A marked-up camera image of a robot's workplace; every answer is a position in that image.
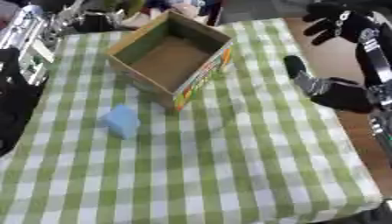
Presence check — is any light blue block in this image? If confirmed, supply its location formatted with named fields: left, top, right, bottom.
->
left=96, top=104, right=143, bottom=140

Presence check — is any tan cardboard box green inside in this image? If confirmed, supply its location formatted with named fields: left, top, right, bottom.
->
left=104, top=10, right=236, bottom=112

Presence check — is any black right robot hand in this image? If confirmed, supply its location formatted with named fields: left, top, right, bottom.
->
left=282, top=2, right=392, bottom=115

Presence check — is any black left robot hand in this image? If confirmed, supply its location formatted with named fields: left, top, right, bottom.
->
left=73, top=10, right=128, bottom=33

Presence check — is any pale soft toy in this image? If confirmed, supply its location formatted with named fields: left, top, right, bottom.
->
left=166, top=2, right=207, bottom=21

